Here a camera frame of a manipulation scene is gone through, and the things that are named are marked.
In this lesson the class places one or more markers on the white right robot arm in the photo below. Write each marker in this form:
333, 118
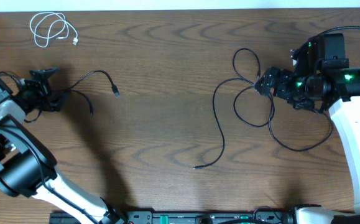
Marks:
322, 81

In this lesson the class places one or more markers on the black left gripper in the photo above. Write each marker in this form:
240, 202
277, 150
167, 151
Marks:
40, 89

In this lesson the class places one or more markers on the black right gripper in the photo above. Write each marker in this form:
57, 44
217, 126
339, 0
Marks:
284, 77

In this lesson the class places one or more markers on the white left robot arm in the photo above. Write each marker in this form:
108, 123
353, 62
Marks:
27, 167

